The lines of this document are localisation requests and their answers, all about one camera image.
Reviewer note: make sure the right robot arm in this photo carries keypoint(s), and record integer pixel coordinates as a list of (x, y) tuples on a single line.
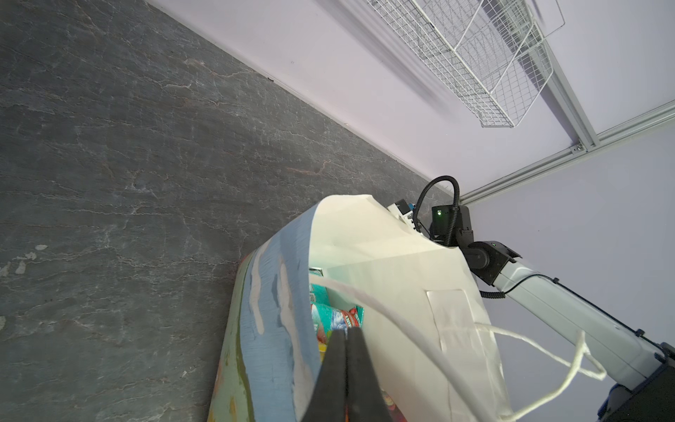
[(643, 370)]

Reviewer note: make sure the orange Fox's candy bag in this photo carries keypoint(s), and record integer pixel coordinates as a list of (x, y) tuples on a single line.
[(393, 410)]

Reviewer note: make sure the long white wire basket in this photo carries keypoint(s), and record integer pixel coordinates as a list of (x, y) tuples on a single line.
[(492, 55)]

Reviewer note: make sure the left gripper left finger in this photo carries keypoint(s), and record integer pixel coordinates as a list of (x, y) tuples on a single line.
[(328, 401)]

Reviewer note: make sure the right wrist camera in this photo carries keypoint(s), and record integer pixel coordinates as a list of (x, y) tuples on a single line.
[(403, 211)]

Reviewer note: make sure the illustrated paper gift bag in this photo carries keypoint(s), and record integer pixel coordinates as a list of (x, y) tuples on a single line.
[(427, 331)]

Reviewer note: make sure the Fox's mint blossom candy bag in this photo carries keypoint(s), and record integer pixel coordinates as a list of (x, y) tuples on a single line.
[(327, 319)]

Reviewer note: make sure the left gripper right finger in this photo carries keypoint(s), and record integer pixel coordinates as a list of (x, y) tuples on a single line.
[(364, 400)]

